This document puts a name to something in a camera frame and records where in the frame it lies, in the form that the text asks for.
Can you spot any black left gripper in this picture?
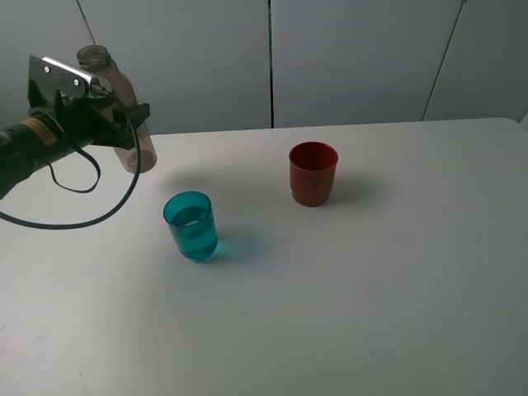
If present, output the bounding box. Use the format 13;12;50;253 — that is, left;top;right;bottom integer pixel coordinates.
28;92;149;150

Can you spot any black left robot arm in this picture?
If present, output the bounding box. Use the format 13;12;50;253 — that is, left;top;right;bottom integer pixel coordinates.
1;80;150;196

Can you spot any red plastic cup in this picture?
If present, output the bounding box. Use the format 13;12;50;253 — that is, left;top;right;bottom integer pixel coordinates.
289;141;339;207

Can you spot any black camera cable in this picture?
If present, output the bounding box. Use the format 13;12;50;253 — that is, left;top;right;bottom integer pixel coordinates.
0;92;141;229

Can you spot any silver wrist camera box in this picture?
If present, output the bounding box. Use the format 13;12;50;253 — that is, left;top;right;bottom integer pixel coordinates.
27;55;112;106

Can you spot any teal translucent plastic cup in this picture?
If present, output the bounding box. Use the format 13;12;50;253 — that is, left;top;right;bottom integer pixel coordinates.
163;191;218;262

